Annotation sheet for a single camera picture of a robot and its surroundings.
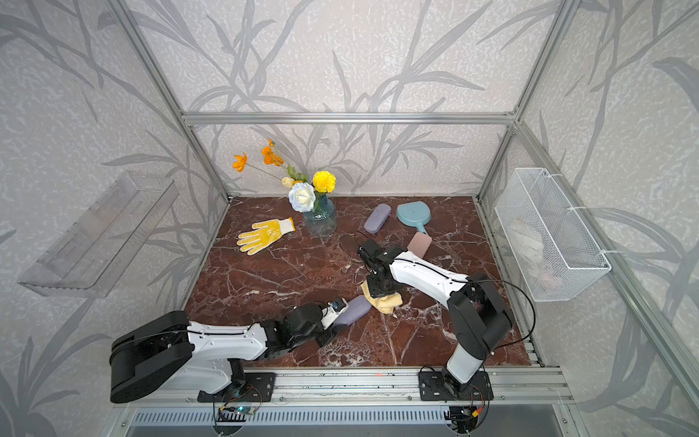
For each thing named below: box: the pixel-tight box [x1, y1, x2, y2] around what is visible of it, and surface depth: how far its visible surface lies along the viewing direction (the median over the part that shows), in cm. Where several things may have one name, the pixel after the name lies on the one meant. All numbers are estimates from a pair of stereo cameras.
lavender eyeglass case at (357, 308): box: [332, 294, 372, 327], surface depth 87 cm
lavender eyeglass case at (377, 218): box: [364, 203, 393, 235], surface depth 111 cm
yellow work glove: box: [236, 216, 296, 256], surface depth 110 cm
